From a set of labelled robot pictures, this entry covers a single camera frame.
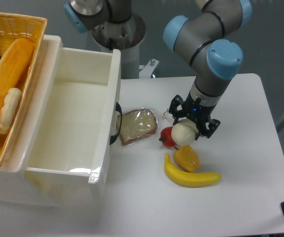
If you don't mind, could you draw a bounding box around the cream pastry piece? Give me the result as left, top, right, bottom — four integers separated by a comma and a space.
0, 88, 22, 134

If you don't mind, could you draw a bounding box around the yellow wicker basket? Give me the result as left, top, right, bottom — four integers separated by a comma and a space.
0, 12, 47, 166

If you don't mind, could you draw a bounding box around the open upper white drawer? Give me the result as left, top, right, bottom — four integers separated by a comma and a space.
24, 47, 122, 185

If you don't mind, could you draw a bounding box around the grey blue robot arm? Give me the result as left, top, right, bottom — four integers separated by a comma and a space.
64, 0, 252, 146

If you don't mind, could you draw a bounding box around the white drawer cabinet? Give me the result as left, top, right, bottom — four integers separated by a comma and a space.
0, 35, 122, 206

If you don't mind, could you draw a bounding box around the yellow orange pear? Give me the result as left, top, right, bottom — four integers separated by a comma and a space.
173, 145, 200, 172

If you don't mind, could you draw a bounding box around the bread slice in plastic bag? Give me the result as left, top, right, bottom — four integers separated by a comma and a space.
116, 108, 160, 146

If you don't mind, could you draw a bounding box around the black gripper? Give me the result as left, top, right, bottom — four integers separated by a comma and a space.
169, 94, 220, 141

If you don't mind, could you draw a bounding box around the red apple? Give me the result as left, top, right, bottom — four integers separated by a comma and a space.
159, 126, 177, 147

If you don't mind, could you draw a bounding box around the black drawer handle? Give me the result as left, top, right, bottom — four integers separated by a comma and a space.
109, 102, 122, 145

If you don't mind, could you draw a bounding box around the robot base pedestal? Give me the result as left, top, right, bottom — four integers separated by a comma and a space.
91, 13, 146, 79

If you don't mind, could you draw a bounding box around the orange baguette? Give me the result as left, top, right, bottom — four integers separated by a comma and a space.
0, 38, 34, 110

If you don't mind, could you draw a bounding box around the yellow banana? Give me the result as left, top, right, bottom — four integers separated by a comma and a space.
164, 154, 222, 187

